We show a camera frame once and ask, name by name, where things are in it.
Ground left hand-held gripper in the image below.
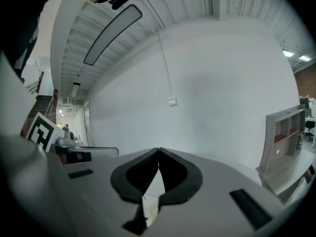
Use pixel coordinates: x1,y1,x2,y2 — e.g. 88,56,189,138
25,112,119,165

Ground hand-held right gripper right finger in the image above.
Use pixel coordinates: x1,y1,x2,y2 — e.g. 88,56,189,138
158,147,203,212

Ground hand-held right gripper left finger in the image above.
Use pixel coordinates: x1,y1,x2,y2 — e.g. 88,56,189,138
110,147,159,236

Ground grey dressing table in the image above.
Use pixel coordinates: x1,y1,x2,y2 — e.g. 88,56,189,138
255,104,316,203

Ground staircase with wooden railing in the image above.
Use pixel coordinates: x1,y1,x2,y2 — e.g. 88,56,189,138
21,71,59,135

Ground small hanging ceiling light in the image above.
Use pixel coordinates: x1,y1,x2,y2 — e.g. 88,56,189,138
71,82,81,99

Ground person's black shirt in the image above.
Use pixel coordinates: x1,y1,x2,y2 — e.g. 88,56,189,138
0,0,66,83

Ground long curved ceiling light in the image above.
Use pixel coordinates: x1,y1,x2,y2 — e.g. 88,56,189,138
83,3,143,66

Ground black office chair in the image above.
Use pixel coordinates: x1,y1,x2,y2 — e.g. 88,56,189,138
304,119,316,141

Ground black computer monitor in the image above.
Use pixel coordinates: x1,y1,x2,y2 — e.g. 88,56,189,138
299,97,311,110

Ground white wall cable conduit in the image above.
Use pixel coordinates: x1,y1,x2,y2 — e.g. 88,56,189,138
138,26,174,99

